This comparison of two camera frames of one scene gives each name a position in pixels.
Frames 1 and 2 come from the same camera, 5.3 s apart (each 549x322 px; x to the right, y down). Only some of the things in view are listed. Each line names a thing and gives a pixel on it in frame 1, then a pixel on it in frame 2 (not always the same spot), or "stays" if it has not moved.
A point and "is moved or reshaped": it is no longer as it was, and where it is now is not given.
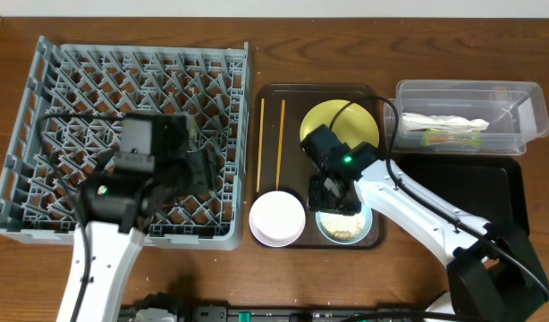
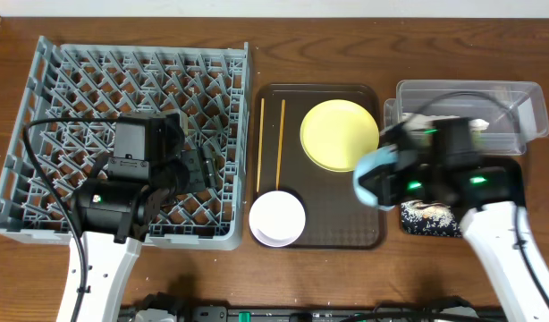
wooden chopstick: x=281 y=137 stays
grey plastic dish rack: x=65 y=128 stays
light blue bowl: x=345 y=229 → x=383 y=155
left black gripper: x=199 y=170 stays
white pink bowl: x=277 y=218 stays
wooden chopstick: x=260 y=144 stays
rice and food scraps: x=342 y=227 is moved or reshaped
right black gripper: x=316 y=201 → x=390 y=192
